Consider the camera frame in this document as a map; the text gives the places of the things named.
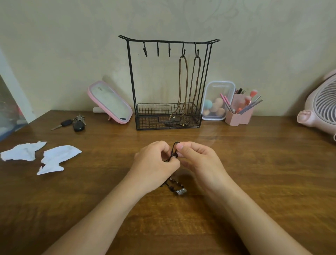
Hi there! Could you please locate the pink framed table mirror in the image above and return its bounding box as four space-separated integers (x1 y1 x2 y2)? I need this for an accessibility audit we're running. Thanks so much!
87 80 133 125

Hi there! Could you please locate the black headed car key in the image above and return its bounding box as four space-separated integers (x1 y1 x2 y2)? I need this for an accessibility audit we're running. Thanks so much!
51 119 73 131

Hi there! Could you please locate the person's right hand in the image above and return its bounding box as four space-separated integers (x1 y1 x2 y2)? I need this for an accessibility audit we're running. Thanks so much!
175 141 236 200

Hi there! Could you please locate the white crumpled paper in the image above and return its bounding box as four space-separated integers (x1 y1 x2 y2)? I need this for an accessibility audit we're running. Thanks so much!
36 145 82 176
0 140 47 161

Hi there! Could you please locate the person's right forearm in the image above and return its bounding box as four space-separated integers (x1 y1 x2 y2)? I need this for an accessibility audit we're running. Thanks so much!
215 185 313 255

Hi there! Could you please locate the pink pig shaped desk fan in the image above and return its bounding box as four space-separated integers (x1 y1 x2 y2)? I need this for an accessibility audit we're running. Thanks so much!
297 69 336 142

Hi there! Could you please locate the pink pen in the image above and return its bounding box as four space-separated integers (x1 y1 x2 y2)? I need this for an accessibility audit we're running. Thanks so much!
220 93 232 113
224 96 235 114

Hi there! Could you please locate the brown cord ring pendant necklace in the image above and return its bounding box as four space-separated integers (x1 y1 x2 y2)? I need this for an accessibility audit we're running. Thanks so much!
165 49 189 129

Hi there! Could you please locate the grey purple pencil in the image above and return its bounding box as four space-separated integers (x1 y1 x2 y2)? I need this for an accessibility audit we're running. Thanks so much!
237 99 263 115

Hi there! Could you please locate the black wire jewelry stand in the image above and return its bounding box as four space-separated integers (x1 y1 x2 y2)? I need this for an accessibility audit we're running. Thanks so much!
118 35 221 131

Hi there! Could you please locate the pink brush holder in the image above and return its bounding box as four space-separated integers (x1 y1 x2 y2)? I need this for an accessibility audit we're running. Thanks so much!
225 94 254 127

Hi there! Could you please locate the person's left hand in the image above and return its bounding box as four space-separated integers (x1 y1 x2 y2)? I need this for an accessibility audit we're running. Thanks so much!
127 140 181 198

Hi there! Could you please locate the black cord silver block necklace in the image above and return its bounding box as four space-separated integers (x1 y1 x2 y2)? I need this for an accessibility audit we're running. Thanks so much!
160 176 187 196

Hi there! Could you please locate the person's left forearm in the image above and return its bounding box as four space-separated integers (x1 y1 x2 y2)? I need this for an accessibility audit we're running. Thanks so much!
43 181 144 255

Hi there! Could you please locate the clear plastic container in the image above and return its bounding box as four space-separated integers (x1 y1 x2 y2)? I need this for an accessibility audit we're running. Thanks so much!
201 81 236 121

